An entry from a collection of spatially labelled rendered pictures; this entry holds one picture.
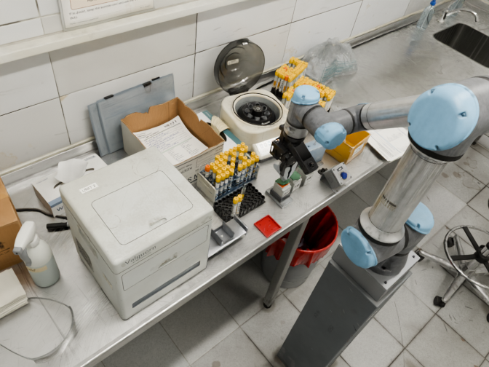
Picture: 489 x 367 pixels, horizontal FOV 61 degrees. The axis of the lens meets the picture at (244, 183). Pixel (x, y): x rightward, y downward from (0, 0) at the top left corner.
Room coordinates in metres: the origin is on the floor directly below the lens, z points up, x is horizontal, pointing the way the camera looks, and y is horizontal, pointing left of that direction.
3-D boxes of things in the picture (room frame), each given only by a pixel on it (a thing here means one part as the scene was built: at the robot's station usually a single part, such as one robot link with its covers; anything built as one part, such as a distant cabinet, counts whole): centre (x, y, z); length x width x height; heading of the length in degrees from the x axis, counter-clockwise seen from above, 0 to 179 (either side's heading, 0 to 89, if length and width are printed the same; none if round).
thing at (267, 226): (0.84, -0.11, 0.88); 0.07 x 0.07 x 0.01; 50
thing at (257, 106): (1.30, 0.01, 0.97); 0.15 x 0.15 x 0.07
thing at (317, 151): (1.19, -0.23, 0.92); 0.10 x 0.07 x 0.10; 132
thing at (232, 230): (0.72, 0.05, 0.92); 0.21 x 0.07 x 0.05; 140
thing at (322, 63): (1.80, -0.23, 0.97); 0.26 x 0.17 x 0.19; 153
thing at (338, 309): (0.77, -0.46, 0.44); 0.20 x 0.20 x 0.87; 50
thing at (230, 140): (1.18, 0.14, 0.92); 0.24 x 0.12 x 0.10; 50
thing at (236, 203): (0.91, 0.00, 0.93); 0.17 x 0.09 x 0.11; 140
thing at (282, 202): (0.98, -0.13, 0.89); 0.09 x 0.05 x 0.04; 50
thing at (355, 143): (1.30, -0.36, 0.93); 0.13 x 0.13 x 0.10; 54
